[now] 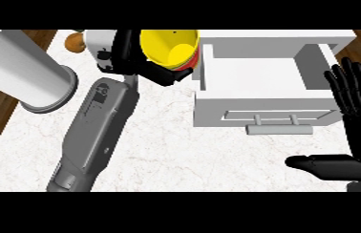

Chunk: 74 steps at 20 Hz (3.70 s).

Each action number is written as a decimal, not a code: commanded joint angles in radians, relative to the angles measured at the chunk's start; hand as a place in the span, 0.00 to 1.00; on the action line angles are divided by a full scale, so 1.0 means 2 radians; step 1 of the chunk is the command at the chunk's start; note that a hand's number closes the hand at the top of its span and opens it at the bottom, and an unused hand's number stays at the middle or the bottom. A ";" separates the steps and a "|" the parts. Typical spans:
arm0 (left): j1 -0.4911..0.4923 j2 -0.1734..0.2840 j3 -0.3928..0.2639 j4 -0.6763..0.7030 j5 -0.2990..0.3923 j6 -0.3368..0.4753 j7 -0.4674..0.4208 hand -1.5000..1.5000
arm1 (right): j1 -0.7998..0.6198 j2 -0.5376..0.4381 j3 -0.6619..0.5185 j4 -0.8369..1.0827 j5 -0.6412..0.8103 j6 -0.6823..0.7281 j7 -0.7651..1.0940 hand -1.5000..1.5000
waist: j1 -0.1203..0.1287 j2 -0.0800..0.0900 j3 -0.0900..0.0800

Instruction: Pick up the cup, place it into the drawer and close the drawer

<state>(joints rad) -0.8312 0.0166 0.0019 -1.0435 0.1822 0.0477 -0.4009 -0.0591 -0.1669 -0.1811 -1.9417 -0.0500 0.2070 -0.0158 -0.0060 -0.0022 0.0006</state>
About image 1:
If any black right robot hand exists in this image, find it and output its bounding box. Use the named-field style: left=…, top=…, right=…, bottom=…
left=284, top=56, right=361, bottom=182

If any white open drawer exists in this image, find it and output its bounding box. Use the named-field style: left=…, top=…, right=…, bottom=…
left=190, top=43, right=341, bottom=101

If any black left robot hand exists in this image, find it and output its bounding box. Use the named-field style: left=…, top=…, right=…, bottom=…
left=106, top=30, right=195, bottom=88

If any yellow cup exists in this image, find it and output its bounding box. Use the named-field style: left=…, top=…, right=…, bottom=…
left=139, top=30, right=201, bottom=72

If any large grey cylinder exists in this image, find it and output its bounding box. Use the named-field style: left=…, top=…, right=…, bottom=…
left=0, top=30, right=78, bottom=115

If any round brown object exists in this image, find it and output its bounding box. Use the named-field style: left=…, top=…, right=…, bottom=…
left=63, top=32, right=87, bottom=54

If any white drawer front with handle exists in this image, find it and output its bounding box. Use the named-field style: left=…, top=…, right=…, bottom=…
left=192, top=89, right=344, bottom=136

